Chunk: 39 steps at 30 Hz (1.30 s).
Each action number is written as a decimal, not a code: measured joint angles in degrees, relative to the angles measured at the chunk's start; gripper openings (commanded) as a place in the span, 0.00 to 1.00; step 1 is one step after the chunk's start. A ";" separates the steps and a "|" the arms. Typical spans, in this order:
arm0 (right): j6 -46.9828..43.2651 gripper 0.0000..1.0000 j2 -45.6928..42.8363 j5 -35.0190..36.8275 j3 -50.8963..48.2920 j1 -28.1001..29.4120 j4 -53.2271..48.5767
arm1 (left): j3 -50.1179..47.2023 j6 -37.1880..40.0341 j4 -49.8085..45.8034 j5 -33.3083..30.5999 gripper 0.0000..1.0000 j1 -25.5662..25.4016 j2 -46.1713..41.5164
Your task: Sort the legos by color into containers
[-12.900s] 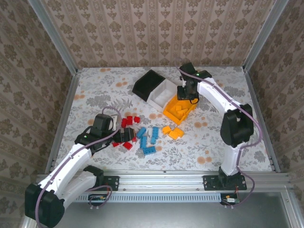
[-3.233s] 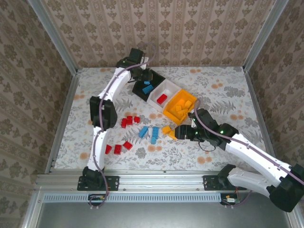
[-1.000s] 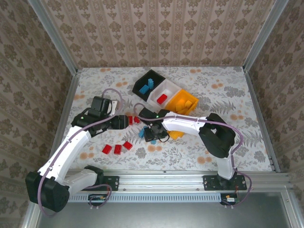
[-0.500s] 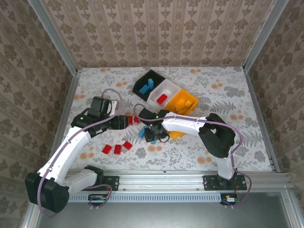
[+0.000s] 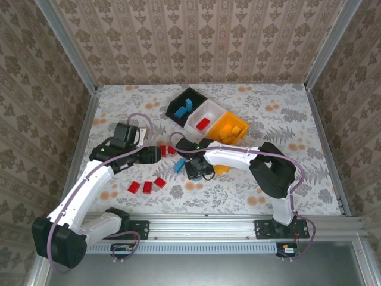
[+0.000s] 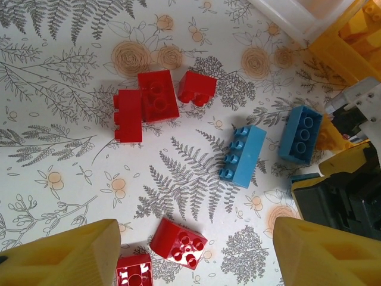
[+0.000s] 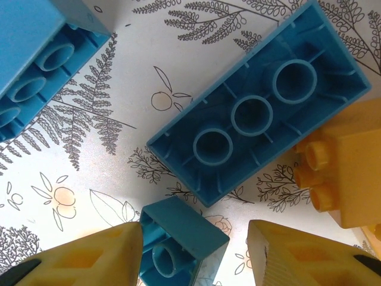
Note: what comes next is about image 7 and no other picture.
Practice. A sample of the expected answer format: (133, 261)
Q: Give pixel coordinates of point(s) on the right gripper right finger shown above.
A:
(312, 262)

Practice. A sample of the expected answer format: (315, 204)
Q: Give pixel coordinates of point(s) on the yellow lego brick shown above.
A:
(357, 178)
(373, 235)

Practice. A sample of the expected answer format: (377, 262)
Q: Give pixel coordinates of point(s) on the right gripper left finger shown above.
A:
(74, 262)

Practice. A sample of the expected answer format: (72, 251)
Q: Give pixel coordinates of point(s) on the blue lego brick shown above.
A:
(327, 74)
(184, 226)
(29, 35)

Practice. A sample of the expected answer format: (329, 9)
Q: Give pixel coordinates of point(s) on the floral patterned table cover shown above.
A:
(119, 178)

